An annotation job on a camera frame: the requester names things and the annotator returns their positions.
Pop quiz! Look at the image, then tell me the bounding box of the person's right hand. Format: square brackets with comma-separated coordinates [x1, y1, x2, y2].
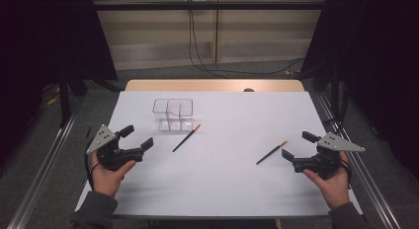
[302, 151, 352, 210]

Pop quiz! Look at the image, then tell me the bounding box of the aluminium floor rail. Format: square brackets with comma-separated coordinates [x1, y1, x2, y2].
[6, 97, 87, 229]
[317, 94, 401, 229]

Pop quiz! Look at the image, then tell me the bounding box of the black horizontal frame bar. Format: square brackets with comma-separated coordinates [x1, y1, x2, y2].
[93, 1, 327, 11]

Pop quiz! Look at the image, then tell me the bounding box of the yellow floor tape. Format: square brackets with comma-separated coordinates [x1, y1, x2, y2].
[45, 87, 62, 107]

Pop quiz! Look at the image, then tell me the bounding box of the black wall cable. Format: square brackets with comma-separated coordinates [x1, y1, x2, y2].
[187, 8, 230, 79]
[190, 8, 305, 76]

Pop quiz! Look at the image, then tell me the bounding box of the right hand-held gripper black cable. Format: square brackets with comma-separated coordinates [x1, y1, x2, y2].
[339, 158, 353, 190]

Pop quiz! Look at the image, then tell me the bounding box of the white table sheet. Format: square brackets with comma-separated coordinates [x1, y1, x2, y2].
[74, 90, 364, 218]

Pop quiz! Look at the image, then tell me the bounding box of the left hand-held gripper black cable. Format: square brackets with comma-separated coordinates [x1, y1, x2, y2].
[84, 136, 101, 192]

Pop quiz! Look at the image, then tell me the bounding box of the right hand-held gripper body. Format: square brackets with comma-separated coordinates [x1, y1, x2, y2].
[291, 131, 366, 181]

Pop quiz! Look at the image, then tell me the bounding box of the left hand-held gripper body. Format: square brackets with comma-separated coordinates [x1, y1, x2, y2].
[86, 124, 146, 173]

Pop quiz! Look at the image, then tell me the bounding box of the hand-held gripper black cable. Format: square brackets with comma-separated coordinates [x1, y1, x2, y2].
[339, 158, 353, 190]
[84, 136, 101, 192]

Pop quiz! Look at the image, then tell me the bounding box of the wooden table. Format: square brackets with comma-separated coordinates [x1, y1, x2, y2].
[124, 79, 305, 93]

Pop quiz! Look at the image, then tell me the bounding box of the person's left hand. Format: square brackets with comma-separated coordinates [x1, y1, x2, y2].
[89, 151, 137, 198]

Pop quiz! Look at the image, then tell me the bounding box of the black curtain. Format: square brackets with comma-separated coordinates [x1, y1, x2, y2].
[0, 0, 119, 164]
[300, 0, 419, 173]

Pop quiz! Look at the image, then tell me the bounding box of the black floor cable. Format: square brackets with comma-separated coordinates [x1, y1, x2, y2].
[322, 85, 349, 131]

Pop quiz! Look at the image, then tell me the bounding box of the clear plastic organizer box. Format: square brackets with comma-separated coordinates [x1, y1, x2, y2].
[151, 98, 195, 132]

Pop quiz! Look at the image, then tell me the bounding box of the black metal stand post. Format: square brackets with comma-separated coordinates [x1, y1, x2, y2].
[58, 67, 72, 128]
[330, 57, 340, 118]

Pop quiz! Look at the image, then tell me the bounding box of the black pencil orange tip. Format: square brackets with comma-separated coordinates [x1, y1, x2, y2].
[172, 123, 202, 153]
[255, 140, 289, 166]

